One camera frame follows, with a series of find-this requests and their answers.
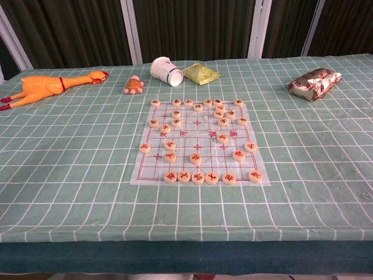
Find translucent xiangqi board sheet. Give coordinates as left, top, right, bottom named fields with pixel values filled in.
left=129, top=100, right=272, bottom=188

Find green snack bag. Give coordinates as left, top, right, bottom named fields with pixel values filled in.
left=181, top=64, right=221, bottom=86

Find white paper cup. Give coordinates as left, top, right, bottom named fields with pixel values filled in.
left=150, top=57, right=184, bottom=88

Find orange pink turtle toy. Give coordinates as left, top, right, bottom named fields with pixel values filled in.
left=123, top=75, right=146, bottom=96

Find green checkered tablecloth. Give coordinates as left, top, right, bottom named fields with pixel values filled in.
left=0, top=54, right=373, bottom=243

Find dark pleated curtain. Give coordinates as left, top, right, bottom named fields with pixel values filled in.
left=0, top=0, right=373, bottom=81

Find dark teal table skirt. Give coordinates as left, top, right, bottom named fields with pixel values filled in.
left=0, top=240, right=373, bottom=277

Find gold red foil snack bag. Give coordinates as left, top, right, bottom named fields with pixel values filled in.
left=286, top=67, right=343, bottom=103

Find yellow rubber chicken toy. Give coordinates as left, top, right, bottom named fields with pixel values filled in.
left=0, top=69, right=111, bottom=112

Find white frame post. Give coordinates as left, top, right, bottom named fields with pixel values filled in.
left=247, top=0, right=273, bottom=59
left=301, top=0, right=326, bottom=57
left=0, top=4, right=33, bottom=71
left=119, top=0, right=144, bottom=66

